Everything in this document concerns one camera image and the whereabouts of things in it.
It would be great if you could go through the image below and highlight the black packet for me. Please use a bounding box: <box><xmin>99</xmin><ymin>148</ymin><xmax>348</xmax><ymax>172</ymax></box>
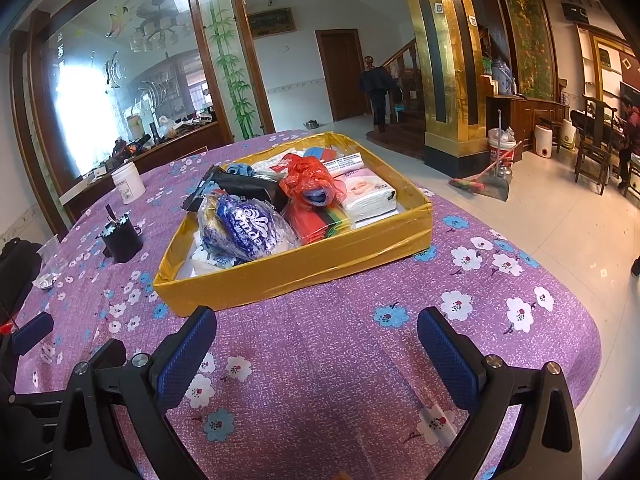
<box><xmin>181</xmin><ymin>169</ymin><xmax>291</xmax><ymax>212</ymax></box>

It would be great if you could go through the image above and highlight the red rainbow striped pack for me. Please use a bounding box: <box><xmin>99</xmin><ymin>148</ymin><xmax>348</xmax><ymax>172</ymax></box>
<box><xmin>285</xmin><ymin>200</ymin><xmax>352</xmax><ymax>246</ymax></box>

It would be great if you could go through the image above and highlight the pink tissue pack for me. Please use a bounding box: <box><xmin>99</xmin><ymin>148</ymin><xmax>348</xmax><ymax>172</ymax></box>
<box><xmin>340</xmin><ymin>167</ymin><xmax>398</xmax><ymax>224</ymax></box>

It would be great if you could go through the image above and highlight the long framed wall plaque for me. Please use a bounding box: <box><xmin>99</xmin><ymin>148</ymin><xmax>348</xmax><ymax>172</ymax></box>
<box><xmin>248</xmin><ymin>7</ymin><xmax>297</xmax><ymax>38</ymax></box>

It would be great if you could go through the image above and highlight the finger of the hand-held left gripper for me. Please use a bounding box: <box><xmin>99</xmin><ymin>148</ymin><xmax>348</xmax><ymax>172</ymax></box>
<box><xmin>89</xmin><ymin>338</ymin><xmax>127</xmax><ymax>370</ymax></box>
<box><xmin>10</xmin><ymin>311</ymin><xmax>55</xmax><ymax>356</ymax></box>

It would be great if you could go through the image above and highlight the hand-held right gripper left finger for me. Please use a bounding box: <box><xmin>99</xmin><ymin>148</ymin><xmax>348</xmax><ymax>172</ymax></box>
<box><xmin>50</xmin><ymin>305</ymin><xmax>218</xmax><ymax>480</ymax></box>

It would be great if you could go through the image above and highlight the broom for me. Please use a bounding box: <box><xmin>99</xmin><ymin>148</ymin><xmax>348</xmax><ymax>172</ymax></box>
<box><xmin>448</xmin><ymin>142</ymin><xmax>523</xmax><ymax>196</ymax></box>

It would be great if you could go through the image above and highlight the gold pillar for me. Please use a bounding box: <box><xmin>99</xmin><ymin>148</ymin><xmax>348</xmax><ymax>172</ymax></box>
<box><xmin>395</xmin><ymin>0</ymin><xmax>493</xmax><ymax>171</ymax></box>

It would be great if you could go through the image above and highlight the black cup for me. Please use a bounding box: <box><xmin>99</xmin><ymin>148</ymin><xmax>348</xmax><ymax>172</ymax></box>
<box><xmin>100</xmin><ymin>204</ymin><xmax>144</xmax><ymax>263</ymax></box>

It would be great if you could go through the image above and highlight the black sofa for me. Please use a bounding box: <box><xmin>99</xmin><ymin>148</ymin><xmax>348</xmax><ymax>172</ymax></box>
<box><xmin>0</xmin><ymin>237</ymin><xmax>44</xmax><ymax>323</ymax></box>

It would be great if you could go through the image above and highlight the wooden cabinet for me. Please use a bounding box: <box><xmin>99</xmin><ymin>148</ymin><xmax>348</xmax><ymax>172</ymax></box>
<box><xmin>60</xmin><ymin>119</ymin><xmax>236</xmax><ymax>221</ymax></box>

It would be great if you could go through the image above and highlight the blue white printed bag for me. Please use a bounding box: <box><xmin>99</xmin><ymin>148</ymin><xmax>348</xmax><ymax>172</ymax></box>
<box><xmin>197</xmin><ymin>192</ymin><xmax>301</xmax><ymax>264</ymax></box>

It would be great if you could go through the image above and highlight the dark wooden chair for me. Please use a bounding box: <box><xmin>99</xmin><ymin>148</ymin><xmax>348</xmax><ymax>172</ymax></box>
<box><xmin>574</xmin><ymin>95</ymin><xmax>619</xmax><ymax>196</ymax></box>

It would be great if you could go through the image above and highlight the etched glass partition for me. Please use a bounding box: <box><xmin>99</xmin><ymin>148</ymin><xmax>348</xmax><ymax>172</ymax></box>
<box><xmin>10</xmin><ymin>0</ymin><xmax>273</xmax><ymax>221</ymax></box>

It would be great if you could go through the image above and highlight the white red bucket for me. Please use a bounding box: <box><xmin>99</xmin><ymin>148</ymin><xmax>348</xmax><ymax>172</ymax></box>
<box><xmin>487</xmin><ymin>127</ymin><xmax>516</xmax><ymax>167</ymax></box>

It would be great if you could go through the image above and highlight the purple floral tablecloth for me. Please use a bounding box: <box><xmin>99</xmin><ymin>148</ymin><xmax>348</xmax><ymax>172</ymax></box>
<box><xmin>10</xmin><ymin>130</ymin><xmax>601</xmax><ymax>480</ymax></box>

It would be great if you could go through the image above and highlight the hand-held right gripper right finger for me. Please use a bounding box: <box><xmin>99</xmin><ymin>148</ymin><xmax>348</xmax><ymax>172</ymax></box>
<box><xmin>416</xmin><ymin>306</ymin><xmax>584</xmax><ymax>480</ymax></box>

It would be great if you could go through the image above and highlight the red plastic bag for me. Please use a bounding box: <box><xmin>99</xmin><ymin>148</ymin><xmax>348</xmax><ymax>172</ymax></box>
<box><xmin>278</xmin><ymin>155</ymin><xmax>347</xmax><ymax>208</ymax></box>

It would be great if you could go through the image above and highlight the large floral wall painting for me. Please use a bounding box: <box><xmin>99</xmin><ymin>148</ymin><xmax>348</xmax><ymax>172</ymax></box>
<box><xmin>492</xmin><ymin>0</ymin><xmax>558</xmax><ymax>102</ymax></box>

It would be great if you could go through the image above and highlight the grey dustpan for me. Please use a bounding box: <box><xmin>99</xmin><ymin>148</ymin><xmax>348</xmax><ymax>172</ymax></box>
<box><xmin>480</xmin><ymin>172</ymin><xmax>511</xmax><ymax>202</ymax></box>

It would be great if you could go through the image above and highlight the white labelled tissue pack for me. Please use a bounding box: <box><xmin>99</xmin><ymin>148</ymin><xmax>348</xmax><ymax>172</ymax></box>
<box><xmin>320</xmin><ymin>152</ymin><xmax>363</xmax><ymax>176</ymax></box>

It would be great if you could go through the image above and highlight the white plastic jar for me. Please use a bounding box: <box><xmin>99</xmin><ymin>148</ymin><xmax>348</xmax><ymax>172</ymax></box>
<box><xmin>111</xmin><ymin>161</ymin><xmax>147</xmax><ymax>205</ymax></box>

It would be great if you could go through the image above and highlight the brown wooden door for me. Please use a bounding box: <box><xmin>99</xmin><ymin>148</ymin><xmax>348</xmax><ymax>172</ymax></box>
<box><xmin>315</xmin><ymin>29</ymin><xmax>368</xmax><ymax>122</ymax></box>

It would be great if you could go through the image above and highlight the yellow taped cardboard box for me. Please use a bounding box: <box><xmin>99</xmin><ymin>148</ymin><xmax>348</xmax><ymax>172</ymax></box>
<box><xmin>152</xmin><ymin>131</ymin><xmax>433</xmax><ymax>318</ymax></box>

